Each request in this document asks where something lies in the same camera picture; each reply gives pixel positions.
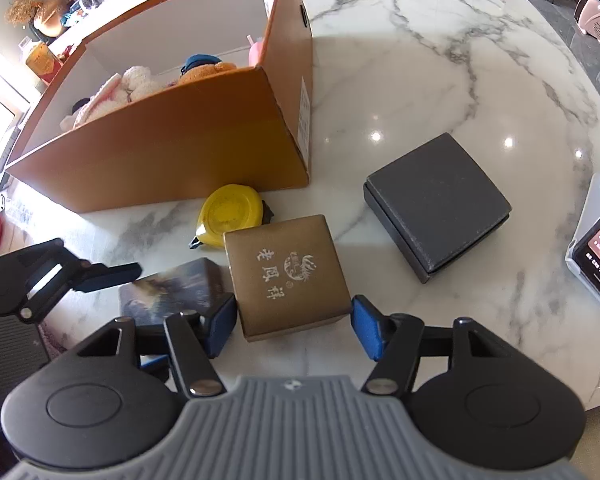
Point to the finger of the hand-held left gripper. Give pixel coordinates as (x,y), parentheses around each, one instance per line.
(110,275)
(154,369)

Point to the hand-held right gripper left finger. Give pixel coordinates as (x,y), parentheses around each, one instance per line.
(222,322)

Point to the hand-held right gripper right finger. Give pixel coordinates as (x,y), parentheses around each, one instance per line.
(367,325)

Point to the gold brown box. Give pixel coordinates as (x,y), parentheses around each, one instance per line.
(285,280)

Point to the orange cardboard box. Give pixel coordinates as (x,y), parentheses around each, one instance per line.
(180,150)

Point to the white pink crocheted bunny toy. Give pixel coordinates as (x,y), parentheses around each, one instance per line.
(130,85)

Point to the orange plush bear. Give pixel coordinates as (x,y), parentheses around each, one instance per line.
(202,72)

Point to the dark picture card box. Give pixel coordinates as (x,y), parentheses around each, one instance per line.
(175,285)

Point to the black mesh chair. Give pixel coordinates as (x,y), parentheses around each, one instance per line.
(10,350)

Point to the yellow tape measure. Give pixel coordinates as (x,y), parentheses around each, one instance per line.
(227,212)

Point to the dark grey box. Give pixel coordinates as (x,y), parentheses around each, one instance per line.
(435,200)

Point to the orange jar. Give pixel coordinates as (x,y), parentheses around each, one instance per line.
(40,60)

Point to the gold vase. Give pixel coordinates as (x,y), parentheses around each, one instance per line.
(50,17)

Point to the dried flower bunch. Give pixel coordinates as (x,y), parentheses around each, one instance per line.
(22,10)

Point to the pink heater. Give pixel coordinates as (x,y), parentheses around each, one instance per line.
(595,20)

